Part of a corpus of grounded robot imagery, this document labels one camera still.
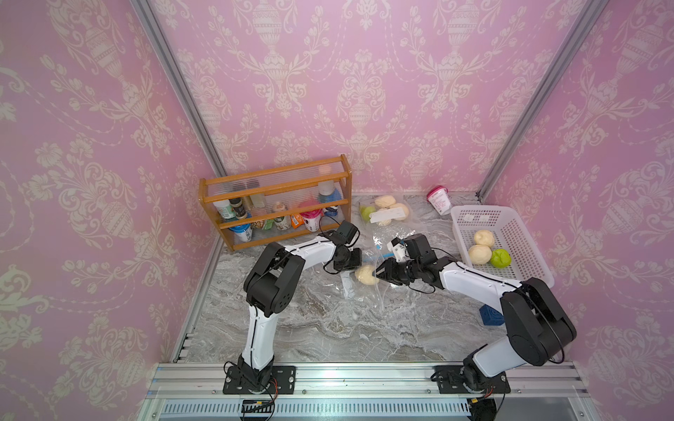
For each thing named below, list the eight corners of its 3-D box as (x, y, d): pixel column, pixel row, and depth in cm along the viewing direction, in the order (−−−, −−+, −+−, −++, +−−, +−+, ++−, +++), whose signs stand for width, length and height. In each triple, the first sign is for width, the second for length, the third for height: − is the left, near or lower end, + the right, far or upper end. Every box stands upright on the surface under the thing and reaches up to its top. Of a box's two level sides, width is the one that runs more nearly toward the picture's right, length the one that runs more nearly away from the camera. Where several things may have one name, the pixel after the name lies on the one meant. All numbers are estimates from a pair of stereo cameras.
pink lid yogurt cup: (430, 218, 115) (435, 206, 109) (424, 198, 123) (429, 185, 117) (448, 218, 115) (454, 206, 108) (441, 198, 123) (446, 185, 117)
